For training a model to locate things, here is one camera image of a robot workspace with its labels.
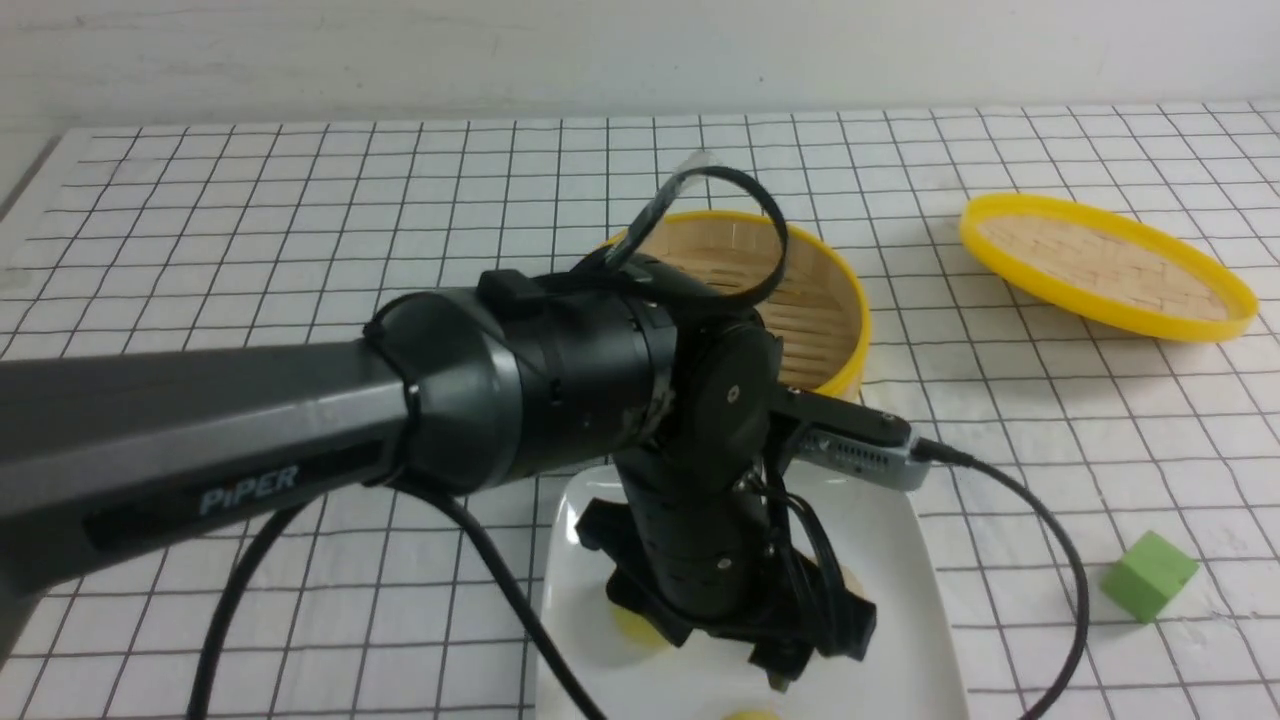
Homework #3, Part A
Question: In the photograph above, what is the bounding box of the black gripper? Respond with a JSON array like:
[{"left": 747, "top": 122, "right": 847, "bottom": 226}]
[{"left": 576, "top": 497, "right": 877, "bottom": 693}]

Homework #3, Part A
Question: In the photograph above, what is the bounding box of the yellow steamed bun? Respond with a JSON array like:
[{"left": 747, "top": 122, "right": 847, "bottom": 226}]
[
  {"left": 609, "top": 603, "right": 669, "bottom": 653},
  {"left": 723, "top": 708, "right": 780, "bottom": 720}
]

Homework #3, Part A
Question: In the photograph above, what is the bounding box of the yellow steamed bun front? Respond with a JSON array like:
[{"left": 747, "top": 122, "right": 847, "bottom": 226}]
[{"left": 609, "top": 603, "right": 669, "bottom": 653}]

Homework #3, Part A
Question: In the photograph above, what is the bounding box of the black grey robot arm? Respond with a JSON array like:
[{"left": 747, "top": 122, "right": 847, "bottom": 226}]
[{"left": 1, "top": 258, "right": 876, "bottom": 680}]

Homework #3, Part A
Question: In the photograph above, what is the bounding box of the white square plate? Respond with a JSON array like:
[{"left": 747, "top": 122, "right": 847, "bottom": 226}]
[{"left": 540, "top": 461, "right": 969, "bottom": 719}]

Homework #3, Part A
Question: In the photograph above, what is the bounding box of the yellow rimmed bamboo steamer basket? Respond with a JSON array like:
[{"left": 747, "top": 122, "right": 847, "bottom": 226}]
[{"left": 623, "top": 211, "right": 870, "bottom": 401}]

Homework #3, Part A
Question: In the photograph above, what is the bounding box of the green foam cube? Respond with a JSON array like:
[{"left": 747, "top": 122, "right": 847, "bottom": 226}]
[{"left": 1100, "top": 530, "right": 1201, "bottom": 624}]

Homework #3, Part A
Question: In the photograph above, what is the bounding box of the yellow rimmed bamboo steamer lid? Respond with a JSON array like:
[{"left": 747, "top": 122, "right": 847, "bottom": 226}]
[{"left": 957, "top": 193, "right": 1260, "bottom": 343}]

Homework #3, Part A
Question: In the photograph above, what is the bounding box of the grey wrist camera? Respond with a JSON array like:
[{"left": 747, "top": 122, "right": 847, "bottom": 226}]
[{"left": 764, "top": 384, "right": 931, "bottom": 493}]

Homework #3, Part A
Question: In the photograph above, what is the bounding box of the black cable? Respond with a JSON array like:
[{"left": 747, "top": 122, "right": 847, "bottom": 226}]
[{"left": 186, "top": 167, "right": 1089, "bottom": 720}]

